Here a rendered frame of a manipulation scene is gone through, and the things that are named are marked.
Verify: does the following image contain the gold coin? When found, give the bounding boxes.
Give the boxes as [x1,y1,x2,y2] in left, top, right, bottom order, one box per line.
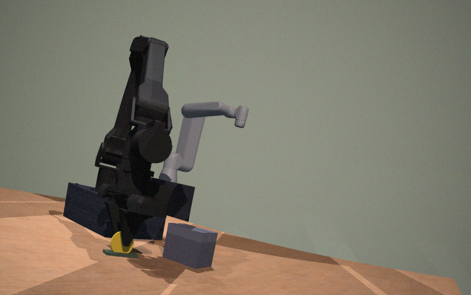
[110,231,134,253]

